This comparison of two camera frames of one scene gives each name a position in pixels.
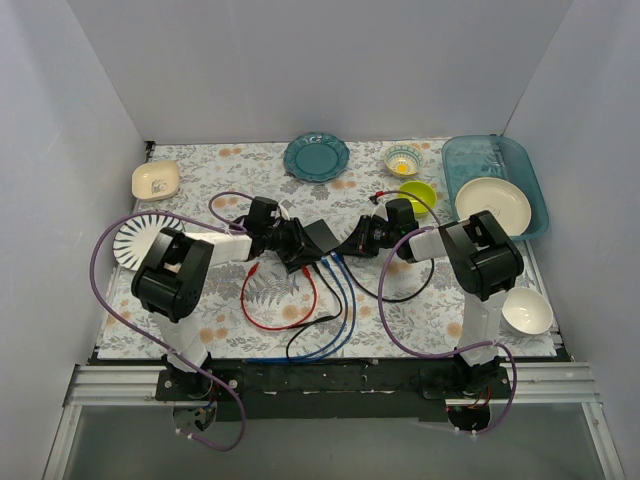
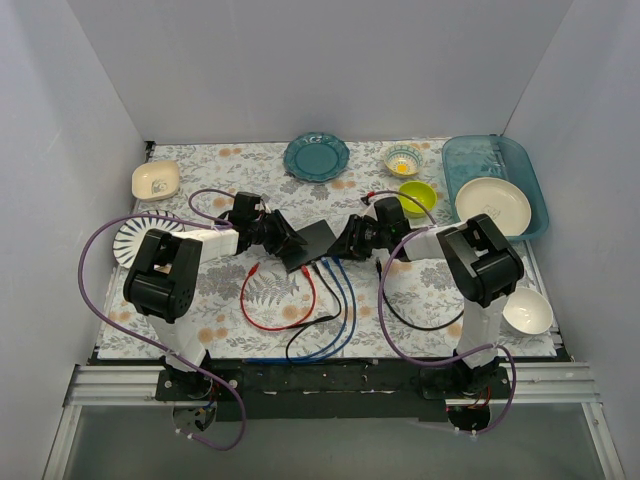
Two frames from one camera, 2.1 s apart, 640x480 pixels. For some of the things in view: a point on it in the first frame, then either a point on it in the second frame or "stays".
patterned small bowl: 403,160 stays
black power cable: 387,300 to 394,315
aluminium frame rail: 565,385 stays
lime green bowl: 420,190 stays
